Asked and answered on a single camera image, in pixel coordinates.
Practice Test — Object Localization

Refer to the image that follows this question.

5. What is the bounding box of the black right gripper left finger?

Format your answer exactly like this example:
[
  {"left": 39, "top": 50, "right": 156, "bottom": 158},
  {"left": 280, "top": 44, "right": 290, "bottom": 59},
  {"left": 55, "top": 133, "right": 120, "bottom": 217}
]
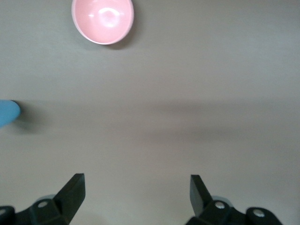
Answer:
[{"left": 0, "top": 173, "right": 86, "bottom": 225}]

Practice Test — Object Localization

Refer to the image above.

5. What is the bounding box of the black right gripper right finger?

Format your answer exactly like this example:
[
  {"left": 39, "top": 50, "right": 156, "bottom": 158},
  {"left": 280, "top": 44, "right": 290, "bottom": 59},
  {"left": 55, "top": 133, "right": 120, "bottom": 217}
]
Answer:
[{"left": 185, "top": 174, "right": 283, "bottom": 225}]

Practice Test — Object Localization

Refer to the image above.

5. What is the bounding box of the blue plastic cup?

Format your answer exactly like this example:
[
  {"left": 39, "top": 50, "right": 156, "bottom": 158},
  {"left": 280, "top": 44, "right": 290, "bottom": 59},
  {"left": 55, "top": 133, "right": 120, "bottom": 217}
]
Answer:
[{"left": 0, "top": 99, "right": 21, "bottom": 128}]

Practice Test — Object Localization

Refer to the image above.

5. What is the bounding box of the pink bowl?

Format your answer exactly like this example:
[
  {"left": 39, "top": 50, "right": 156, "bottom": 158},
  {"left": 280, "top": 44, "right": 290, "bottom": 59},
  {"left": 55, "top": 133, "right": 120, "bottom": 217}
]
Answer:
[{"left": 71, "top": 0, "right": 135, "bottom": 45}]

